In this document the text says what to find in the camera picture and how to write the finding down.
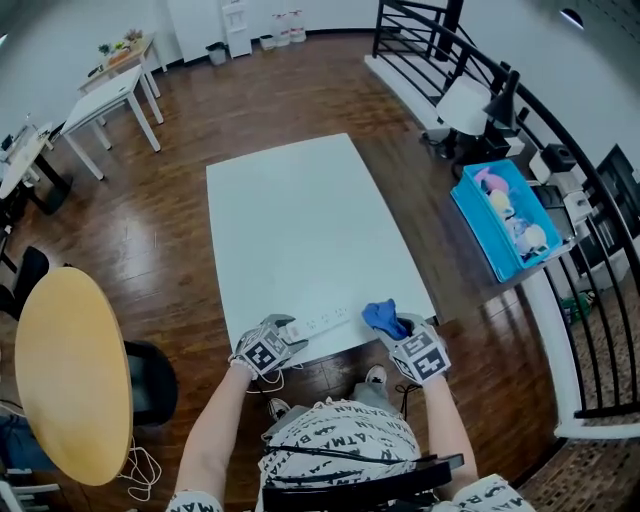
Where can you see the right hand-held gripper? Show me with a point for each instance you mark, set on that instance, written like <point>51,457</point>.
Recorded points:
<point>422,357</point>

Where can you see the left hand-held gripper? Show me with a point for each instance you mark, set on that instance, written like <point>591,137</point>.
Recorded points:
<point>262,350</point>

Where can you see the blue cloth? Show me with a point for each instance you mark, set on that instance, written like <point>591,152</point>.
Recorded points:
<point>382,315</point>

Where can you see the white power strip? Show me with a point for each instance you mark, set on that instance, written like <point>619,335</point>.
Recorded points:
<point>325,320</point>

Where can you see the person's left forearm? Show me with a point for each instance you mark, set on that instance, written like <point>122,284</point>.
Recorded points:
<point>215,435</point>

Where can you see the person's right forearm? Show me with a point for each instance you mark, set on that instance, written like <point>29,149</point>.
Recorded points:
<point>445,420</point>

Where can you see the person's right sneaker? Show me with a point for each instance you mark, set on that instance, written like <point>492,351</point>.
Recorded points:
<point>376,375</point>

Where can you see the person's sneaker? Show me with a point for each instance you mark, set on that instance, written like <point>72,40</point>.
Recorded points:
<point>376,375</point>
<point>278,409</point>

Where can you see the person's grey trousers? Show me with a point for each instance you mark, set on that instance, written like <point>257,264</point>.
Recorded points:
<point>370,395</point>

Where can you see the person's left sneaker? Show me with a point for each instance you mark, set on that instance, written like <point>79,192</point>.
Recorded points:
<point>278,409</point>

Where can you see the person's printed white shirt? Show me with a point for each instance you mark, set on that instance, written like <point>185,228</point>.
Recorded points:
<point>345,435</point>

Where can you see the dark wooden side table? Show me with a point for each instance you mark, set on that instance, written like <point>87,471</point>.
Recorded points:
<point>430,215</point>

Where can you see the blue plastic bin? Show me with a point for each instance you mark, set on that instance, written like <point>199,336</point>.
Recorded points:
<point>475,225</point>

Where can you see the white curved ledge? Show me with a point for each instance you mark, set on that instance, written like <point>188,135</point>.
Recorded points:
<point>550,350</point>

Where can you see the pale blue toy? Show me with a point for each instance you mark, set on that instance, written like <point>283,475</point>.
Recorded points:
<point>516,226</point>

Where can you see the yellow plush toy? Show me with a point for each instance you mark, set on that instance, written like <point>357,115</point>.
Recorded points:
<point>499,201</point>

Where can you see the cream plush toy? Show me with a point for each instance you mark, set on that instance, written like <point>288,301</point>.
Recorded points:
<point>532,236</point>

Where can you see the pink plush toy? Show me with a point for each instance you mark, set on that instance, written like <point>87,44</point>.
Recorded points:
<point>489,179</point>

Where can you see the green crate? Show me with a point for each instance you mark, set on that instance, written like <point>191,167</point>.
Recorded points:
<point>575,306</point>

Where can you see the black flat device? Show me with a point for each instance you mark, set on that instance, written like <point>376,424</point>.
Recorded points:
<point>552,210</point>

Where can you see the round yellow wooden table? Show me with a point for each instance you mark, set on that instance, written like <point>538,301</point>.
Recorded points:
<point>75,375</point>

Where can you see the small white box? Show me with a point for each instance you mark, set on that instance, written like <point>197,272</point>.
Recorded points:
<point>539,166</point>

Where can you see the white drawer box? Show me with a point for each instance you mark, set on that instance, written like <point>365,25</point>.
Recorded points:
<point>577,206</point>

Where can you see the black metal railing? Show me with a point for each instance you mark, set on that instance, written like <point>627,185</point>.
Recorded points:
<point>610,413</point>

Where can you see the white shade table lamp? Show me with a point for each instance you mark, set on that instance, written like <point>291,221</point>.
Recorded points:
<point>465,105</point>

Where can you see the black cube speaker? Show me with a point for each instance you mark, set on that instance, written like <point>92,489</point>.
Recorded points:
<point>559,157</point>

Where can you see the black desk lamp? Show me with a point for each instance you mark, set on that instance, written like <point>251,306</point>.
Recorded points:
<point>500,105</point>

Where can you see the black chair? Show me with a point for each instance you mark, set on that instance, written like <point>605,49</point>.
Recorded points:
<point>30,270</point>

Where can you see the black shelf unit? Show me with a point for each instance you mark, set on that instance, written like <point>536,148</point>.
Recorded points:
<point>620,190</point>

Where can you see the blue denim fabric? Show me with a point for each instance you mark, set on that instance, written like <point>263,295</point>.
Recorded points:
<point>25,442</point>

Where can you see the grey trash bin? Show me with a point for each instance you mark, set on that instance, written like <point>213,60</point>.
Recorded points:
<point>216,54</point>

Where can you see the white bucket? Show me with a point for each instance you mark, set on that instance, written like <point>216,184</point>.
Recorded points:
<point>267,42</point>

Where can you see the white square table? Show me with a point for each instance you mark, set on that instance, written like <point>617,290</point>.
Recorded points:
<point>105,100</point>

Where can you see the white chair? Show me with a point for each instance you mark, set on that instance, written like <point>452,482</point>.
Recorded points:
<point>30,487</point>

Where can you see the clear water jug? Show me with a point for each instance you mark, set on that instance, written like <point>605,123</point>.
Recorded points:
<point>297,27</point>
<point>281,30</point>

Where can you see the white water dispenser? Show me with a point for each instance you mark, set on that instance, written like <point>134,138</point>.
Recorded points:
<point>237,30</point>

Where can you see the wooden top table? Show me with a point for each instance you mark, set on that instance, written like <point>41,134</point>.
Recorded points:
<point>140,52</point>

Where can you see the round white table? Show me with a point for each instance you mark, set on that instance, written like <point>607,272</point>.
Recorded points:
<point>22,160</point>

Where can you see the orange tray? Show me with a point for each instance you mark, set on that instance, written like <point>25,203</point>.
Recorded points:
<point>119,56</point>

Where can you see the pink potted plant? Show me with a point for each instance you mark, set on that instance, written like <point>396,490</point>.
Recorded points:
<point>133,36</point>

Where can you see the small green potted plant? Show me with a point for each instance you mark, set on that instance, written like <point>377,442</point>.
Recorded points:
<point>104,49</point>

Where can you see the black chest mount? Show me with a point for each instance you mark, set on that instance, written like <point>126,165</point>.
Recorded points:
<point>350,480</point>

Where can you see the dark round wall light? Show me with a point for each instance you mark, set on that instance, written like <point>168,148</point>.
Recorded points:
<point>571,16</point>

